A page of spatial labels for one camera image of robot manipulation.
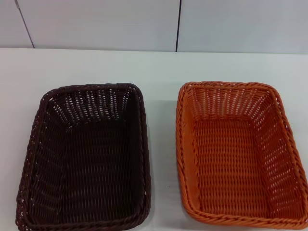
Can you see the dark brown woven basket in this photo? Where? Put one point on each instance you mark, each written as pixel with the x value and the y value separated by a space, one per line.
pixel 91 156

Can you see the orange woven basket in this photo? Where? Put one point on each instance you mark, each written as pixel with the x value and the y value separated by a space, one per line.
pixel 228 156

